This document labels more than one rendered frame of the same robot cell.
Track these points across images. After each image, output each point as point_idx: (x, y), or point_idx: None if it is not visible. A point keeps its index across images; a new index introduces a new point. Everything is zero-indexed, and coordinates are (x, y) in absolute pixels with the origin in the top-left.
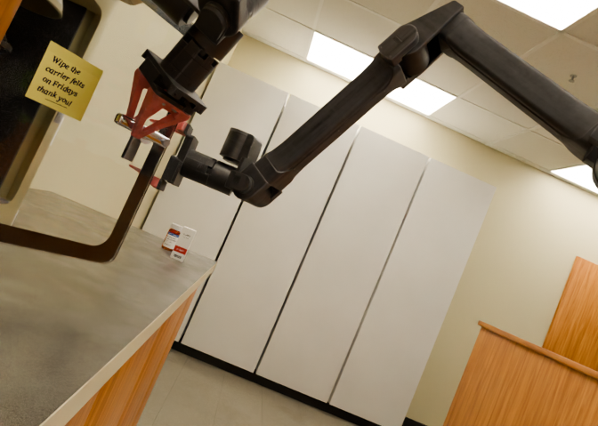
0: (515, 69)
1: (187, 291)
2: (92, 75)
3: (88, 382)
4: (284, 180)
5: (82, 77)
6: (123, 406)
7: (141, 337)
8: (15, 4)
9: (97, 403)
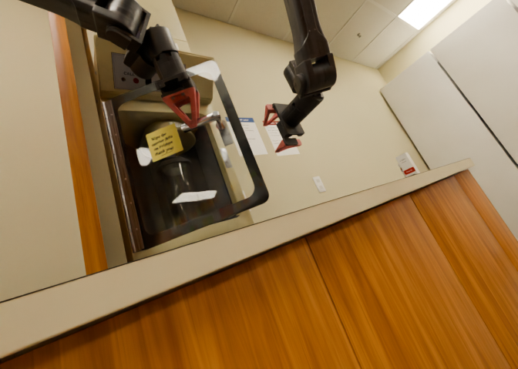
0: None
1: (398, 182)
2: (171, 129)
3: (131, 265)
4: (315, 45)
5: (168, 134)
6: (462, 299)
7: (292, 222)
8: (79, 130)
9: (344, 296)
